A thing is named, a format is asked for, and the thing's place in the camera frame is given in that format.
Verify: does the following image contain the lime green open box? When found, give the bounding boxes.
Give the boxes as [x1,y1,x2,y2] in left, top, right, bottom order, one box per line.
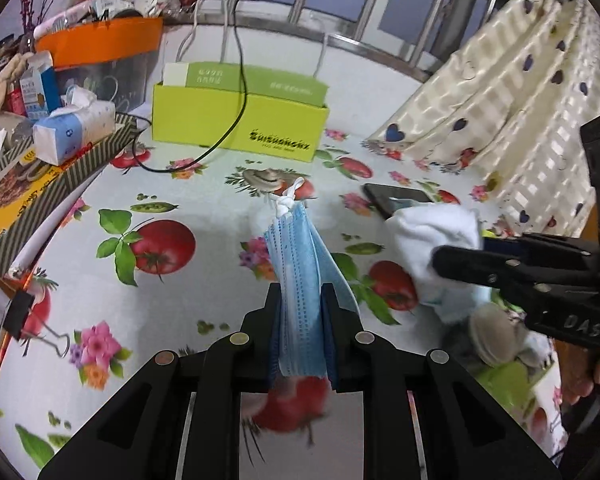
[151,84,329,162]

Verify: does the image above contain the metal window bars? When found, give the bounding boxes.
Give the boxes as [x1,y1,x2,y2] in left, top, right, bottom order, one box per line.
[166,0,508,81]

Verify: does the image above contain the orange lidded storage bin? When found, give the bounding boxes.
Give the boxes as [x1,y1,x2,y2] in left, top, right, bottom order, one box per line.
[35,16,163,112]

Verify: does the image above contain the green round lid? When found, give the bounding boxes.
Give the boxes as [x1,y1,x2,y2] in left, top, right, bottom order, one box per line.
[477,361,530,411]

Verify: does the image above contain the heart pattern curtain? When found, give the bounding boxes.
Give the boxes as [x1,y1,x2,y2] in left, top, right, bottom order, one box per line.
[366,0,600,236]

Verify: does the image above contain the black binder clip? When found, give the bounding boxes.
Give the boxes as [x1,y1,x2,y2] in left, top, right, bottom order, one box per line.
[2,289,71,359]

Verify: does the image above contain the blue white milk carton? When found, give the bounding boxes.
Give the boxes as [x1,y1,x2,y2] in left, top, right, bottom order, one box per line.
[20,51,62,122]

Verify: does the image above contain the white tissue pack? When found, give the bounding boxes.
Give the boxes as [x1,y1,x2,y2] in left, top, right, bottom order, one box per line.
[32,86,116,166]

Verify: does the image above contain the fruit print tablecloth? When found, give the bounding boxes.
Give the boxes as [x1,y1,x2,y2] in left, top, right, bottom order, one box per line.
[0,127,566,480]

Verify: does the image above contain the white cable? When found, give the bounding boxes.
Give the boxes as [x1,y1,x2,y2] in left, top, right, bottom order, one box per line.
[174,0,330,79]

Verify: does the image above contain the striped snack box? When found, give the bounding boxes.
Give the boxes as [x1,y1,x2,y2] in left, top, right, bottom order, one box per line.
[0,114,137,275]

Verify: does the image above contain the black smartphone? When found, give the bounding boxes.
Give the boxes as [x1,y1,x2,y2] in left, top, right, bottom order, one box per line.
[362,183,432,220]

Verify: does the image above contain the black cable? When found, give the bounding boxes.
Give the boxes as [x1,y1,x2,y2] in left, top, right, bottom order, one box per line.
[130,0,249,175]

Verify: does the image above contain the white sock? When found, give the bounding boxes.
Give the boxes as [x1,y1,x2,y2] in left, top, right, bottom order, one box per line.
[384,202,484,311]

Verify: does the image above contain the right hand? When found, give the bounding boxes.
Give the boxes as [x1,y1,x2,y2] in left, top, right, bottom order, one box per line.
[555,340,600,405]

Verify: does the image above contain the blue face mask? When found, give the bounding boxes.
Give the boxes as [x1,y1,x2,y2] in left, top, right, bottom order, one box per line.
[264,177,358,377]

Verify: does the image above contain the wet wipes pack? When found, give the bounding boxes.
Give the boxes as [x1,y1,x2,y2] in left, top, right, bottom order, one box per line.
[416,278,492,325]

